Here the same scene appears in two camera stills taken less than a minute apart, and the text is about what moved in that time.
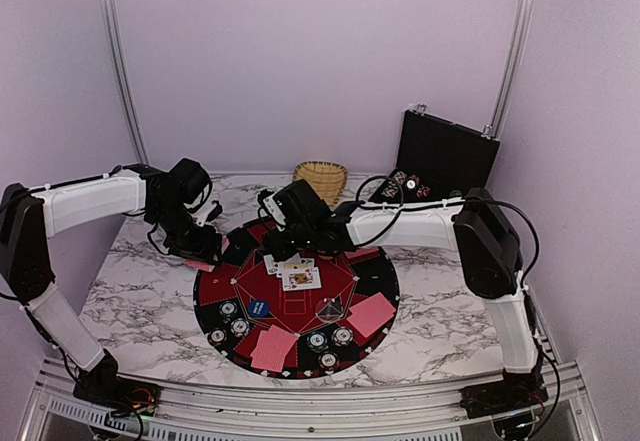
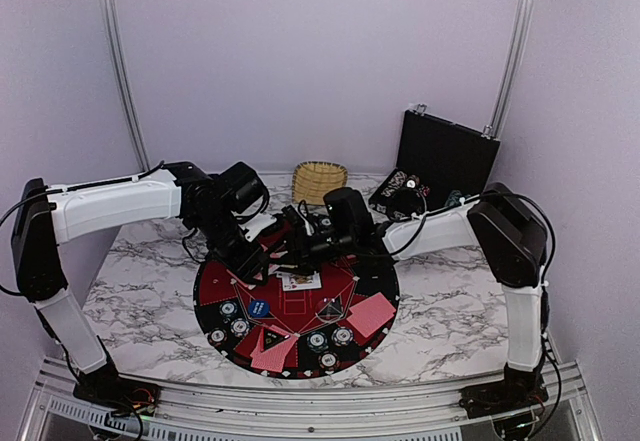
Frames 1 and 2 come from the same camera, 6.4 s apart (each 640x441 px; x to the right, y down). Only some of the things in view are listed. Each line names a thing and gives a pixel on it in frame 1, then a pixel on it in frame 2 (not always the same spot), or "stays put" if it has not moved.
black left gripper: x=203 y=247 → x=247 y=264
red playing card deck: x=200 y=265 → x=236 y=280
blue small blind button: x=259 y=308 stays put
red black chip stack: x=327 y=361 stays put
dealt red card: x=369 y=315 stays put
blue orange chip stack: x=240 y=327 stays put
